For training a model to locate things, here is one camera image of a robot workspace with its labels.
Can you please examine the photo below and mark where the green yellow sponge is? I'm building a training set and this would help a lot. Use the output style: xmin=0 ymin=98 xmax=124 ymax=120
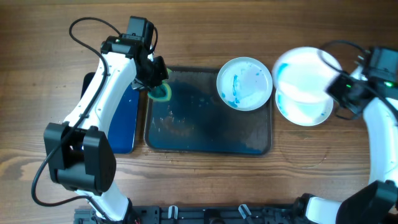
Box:
xmin=147 ymin=80 xmax=172 ymax=102

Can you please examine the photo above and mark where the white plate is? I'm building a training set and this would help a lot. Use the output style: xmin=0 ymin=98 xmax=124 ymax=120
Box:
xmin=275 ymin=90 xmax=333 ymax=126
xmin=216 ymin=57 xmax=273 ymax=111
xmin=272 ymin=47 xmax=342 ymax=104

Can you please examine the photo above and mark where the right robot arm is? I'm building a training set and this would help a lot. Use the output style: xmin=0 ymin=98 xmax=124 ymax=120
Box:
xmin=290 ymin=47 xmax=397 ymax=223

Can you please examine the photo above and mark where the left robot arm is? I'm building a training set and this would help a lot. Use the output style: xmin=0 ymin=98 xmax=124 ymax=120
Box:
xmin=41 ymin=16 xmax=172 ymax=223

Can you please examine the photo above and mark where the dark brown serving tray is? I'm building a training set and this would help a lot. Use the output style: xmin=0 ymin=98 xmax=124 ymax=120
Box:
xmin=144 ymin=66 xmax=273 ymax=156

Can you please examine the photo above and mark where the black water tray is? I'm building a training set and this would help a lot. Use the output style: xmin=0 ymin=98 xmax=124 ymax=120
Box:
xmin=79 ymin=70 xmax=139 ymax=154

